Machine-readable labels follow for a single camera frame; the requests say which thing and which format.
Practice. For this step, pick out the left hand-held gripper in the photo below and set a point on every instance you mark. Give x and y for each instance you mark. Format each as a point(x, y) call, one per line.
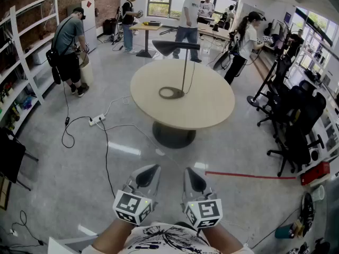
point(129, 205)

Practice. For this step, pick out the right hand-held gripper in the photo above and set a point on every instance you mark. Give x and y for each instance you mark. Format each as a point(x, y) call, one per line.
point(206, 210)

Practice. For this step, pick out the black desk lamp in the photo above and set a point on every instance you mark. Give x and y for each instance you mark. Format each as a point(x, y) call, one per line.
point(169, 46)

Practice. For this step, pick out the black shoulder bag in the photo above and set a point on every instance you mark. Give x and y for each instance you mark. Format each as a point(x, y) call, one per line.
point(52, 57)

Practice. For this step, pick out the person's right forearm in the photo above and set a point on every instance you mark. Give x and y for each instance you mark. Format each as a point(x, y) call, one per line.
point(222, 238)

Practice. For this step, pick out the person's left forearm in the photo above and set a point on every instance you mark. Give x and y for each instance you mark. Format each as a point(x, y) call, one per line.
point(111, 237)

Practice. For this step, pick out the red floor tape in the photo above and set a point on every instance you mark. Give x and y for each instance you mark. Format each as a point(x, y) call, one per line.
point(249, 175)

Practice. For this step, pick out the person's white printed shirt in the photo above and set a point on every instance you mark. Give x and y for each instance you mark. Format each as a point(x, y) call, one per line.
point(164, 239)

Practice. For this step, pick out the white power strip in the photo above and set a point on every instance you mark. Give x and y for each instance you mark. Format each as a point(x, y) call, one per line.
point(96, 120)

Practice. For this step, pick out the round beige table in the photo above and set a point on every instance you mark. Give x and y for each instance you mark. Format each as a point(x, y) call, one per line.
point(206, 104)

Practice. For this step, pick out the black pole stand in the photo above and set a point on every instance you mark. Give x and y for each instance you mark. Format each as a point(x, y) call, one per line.
point(251, 100)

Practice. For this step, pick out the white panel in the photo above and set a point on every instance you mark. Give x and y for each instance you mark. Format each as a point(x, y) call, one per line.
point(61, 247)

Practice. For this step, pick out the black office chair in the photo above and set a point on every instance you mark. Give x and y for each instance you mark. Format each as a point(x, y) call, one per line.
point(296, 147)
point(280, 67)
point(312, 107)

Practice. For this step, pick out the black backpack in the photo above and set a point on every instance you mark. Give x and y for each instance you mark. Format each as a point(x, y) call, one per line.
point(307, 213)

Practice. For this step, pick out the red box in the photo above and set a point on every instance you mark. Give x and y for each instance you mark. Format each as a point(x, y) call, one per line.
point(315, 172)

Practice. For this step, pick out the white plastic cup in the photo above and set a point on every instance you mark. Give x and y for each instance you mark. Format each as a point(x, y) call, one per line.
point(317, 194)

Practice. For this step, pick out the beige bin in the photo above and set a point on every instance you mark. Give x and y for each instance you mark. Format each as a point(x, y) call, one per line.
point(87, 73)

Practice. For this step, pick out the white shelf unit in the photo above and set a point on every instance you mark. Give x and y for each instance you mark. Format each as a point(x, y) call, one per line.
point(39, 96)

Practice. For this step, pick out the small square wooden table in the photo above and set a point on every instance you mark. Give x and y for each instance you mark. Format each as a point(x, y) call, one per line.
point(145, 27)

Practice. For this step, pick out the flat black box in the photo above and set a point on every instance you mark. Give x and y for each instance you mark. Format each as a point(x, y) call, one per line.
point(155, 23)

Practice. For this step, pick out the silver refrigerator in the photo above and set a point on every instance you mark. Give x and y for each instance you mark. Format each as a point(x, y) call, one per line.
point(88, 22)

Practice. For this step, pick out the large window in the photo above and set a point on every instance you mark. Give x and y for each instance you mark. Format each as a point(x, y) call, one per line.
point(161, 9)

